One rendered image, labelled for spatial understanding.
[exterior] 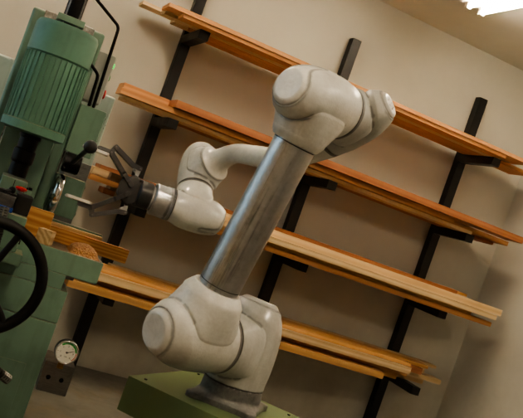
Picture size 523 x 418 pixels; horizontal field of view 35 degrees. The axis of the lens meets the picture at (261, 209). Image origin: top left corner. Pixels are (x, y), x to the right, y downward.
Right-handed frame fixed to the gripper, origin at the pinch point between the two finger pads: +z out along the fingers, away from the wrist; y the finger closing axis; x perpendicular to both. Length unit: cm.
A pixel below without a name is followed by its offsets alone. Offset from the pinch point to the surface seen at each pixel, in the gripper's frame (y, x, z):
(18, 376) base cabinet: -56, -6, -4
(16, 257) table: -25.9, 7.0, 7.8
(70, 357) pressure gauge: -46.3, 1.3, -14.0
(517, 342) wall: 13, -216, -308
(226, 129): 68, -202, -83
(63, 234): -16.4, -17.1, -3.4
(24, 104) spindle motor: 12.7, -7.6, 18.4
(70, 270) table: -25.2, -2.5, -6.8
